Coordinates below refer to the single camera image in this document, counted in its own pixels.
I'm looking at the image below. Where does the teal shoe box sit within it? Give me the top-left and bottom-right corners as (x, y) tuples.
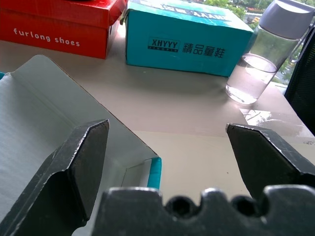
(120, 0), (254, 78)
(0, 54), (163, 219)

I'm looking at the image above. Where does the clear tape patch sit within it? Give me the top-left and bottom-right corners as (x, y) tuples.
(239, 108), (273, 123)

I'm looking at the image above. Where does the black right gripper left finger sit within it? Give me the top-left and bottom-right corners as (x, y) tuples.
(0, 119), (110, 236)

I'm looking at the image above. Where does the red furlong shoes box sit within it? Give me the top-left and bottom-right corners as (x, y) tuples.
(0, 0), (128, 60)

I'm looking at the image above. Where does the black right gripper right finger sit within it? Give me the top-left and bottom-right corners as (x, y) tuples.
(225, 123), (315, 200)

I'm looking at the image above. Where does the clear water bottle grey lid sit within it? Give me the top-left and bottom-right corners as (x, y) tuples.
(225, 0), (315, 106)

